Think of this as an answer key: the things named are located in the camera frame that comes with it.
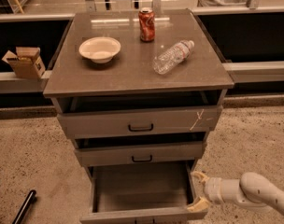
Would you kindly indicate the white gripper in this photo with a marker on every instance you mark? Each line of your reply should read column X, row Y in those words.
column 212, row 189

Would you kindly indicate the grey bottom drawer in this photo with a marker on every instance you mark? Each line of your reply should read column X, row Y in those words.
column 144, row 193

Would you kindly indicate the grey drawer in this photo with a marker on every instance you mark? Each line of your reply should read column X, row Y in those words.
column 126, row 115
column 140, row 149
column 144, row 193

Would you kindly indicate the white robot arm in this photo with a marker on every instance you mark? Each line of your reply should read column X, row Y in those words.
column 251, row 191

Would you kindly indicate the grey middle drawer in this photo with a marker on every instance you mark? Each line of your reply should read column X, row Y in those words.
column 140, row 149

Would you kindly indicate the grey drawer cabinet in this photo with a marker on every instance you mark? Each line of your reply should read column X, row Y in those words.
column 131, row 72

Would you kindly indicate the grey top drawer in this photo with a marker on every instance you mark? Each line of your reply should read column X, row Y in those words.
column 126, row 115

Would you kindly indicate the clear plastic water bottle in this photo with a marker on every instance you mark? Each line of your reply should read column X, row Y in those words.
column 172, row 57

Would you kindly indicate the white paper bowl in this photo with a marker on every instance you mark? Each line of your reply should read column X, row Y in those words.
column 100, row 49

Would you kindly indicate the black cylindrical leg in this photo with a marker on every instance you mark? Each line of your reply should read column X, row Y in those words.
column 29, row 200

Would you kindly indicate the red soda can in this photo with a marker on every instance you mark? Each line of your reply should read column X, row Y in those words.
column 147, row 26

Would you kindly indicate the open cardboard box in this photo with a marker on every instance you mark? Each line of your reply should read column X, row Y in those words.
column 26, row 62

